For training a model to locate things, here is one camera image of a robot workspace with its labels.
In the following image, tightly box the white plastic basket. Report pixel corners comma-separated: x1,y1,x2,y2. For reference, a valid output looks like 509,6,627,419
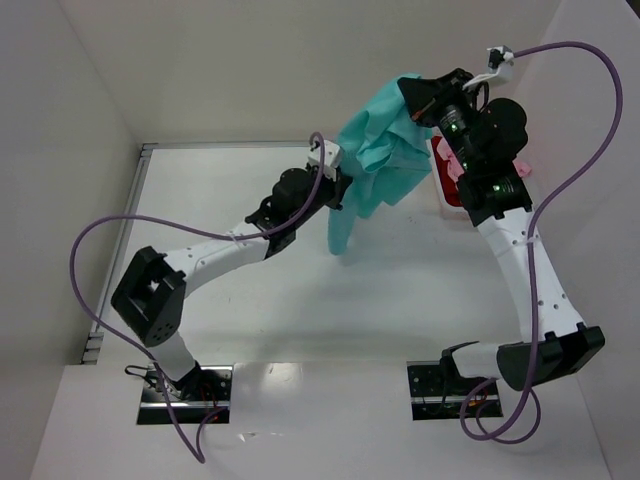
426,131,471,223

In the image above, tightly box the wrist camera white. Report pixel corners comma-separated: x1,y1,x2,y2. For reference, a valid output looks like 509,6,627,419
463,45,515,91
307,140,341,181

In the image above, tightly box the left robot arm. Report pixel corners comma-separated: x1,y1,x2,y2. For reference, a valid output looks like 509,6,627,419
111,165,352,397

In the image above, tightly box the red t shirt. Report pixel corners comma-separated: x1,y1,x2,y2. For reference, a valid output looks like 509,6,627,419
431,135,463,210

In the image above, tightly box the teal t shirt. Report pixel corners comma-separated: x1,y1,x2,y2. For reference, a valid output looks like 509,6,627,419
327,78,432,256

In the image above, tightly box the pink t shirt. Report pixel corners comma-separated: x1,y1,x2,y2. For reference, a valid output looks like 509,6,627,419
436,138,532,183

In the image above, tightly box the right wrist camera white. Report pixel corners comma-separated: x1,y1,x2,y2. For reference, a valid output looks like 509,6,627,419
463,45,515,91

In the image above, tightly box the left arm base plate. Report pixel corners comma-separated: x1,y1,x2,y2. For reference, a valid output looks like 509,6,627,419
125,365,233,426

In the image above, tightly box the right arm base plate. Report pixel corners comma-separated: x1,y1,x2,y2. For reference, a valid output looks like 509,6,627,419
407,362,503,421

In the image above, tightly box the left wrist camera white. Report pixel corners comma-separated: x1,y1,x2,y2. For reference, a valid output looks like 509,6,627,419
307,140,341,181

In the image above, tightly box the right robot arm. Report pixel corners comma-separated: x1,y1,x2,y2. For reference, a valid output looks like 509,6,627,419
397,69,605,391

